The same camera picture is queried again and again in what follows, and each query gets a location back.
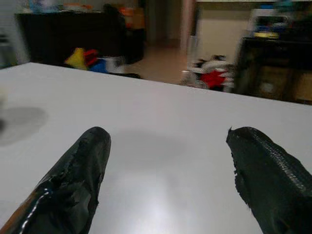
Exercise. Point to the red and white toy pile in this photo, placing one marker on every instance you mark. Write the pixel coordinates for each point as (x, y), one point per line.
(214, 76)

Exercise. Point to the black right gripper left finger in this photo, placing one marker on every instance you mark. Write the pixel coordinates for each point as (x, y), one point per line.
(73, 175)

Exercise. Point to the long black cabinet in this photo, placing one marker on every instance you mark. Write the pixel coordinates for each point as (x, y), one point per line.
(73, 34)

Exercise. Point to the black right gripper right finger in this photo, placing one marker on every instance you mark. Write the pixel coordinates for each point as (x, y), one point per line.
(273, 180)

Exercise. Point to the black shelf unit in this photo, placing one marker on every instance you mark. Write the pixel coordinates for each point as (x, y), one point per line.
(273, 68)

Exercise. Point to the yellow soft toy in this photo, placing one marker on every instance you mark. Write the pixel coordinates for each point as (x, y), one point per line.
(75, 57)

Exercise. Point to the red soft toy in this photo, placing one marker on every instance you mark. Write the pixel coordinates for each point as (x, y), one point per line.
(91, 57)

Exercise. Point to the orange box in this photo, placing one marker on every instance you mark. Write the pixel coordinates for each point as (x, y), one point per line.
(132, 17)

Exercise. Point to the blue soft toy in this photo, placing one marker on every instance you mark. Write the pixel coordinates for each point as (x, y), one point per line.
(98, 67)

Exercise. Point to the white folding table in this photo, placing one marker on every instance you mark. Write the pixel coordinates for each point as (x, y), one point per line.
(156, 109)

